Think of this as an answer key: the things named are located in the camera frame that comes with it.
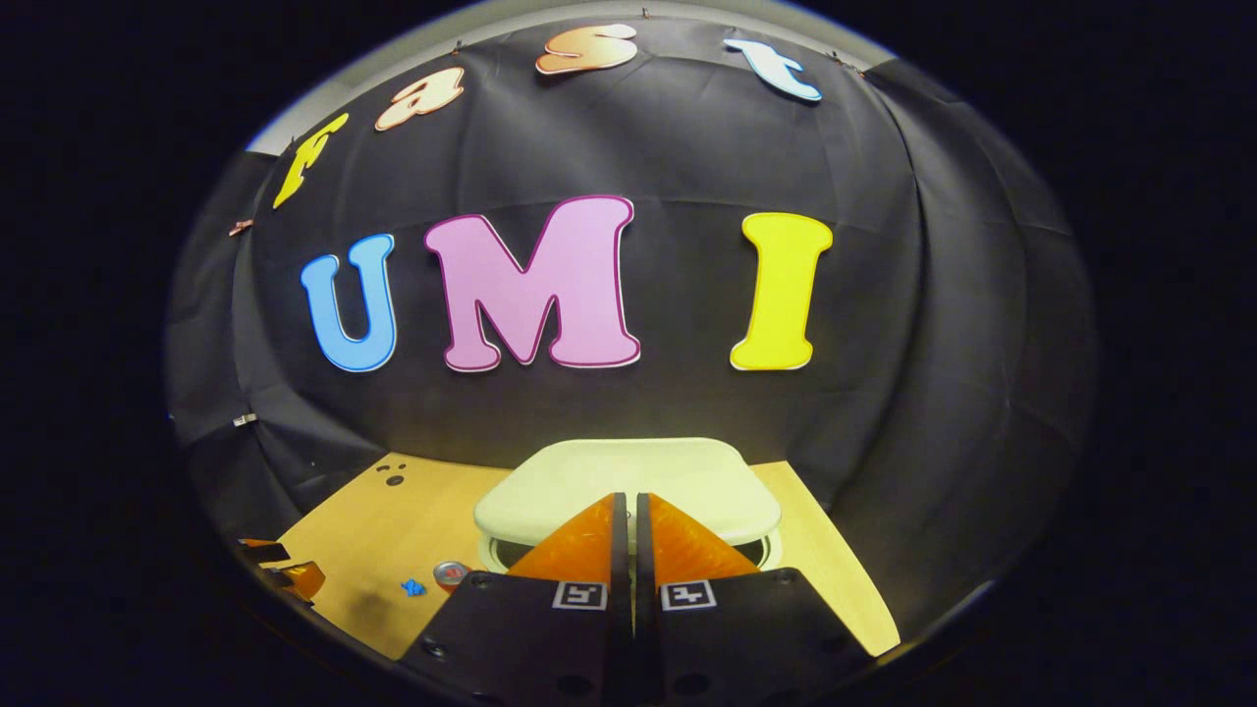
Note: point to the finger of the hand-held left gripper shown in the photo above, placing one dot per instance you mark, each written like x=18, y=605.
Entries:
x=306, y=579
x=263, y=550

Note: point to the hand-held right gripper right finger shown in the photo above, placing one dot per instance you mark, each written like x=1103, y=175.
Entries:
x=746, y=638

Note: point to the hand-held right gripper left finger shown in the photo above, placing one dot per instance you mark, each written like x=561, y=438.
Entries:
x=530, y=638

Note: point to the red pop can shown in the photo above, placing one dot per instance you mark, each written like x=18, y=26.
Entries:
x=450, y=572

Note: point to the blue paper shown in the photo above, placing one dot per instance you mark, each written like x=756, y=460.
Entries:
x=412, y=587

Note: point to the light green desktop garbage bin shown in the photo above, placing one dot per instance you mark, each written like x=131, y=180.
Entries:
x=628, y=471

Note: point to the wooden desktop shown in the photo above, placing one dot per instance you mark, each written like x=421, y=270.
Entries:
x=393, y=530

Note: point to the black backdrop cloth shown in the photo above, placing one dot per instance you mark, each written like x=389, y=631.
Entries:
x=687, y=412

